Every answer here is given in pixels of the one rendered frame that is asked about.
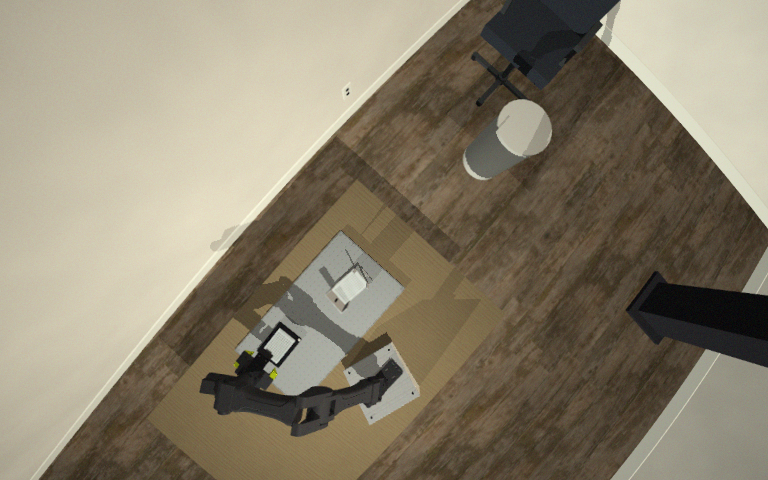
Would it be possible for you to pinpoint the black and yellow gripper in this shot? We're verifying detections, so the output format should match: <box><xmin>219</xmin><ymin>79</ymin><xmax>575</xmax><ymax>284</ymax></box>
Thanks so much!
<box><xmin>234</xmin><ymin>350</ymin><xmax>277</xmax><ymax>390</ymax></box>

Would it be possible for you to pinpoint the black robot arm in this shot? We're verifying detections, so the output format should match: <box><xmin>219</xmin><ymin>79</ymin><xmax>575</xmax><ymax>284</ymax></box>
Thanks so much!
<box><xmin>199</xmin><ymin>348</ymin><xmax>403</xmax><ymax>437</ymax></box>

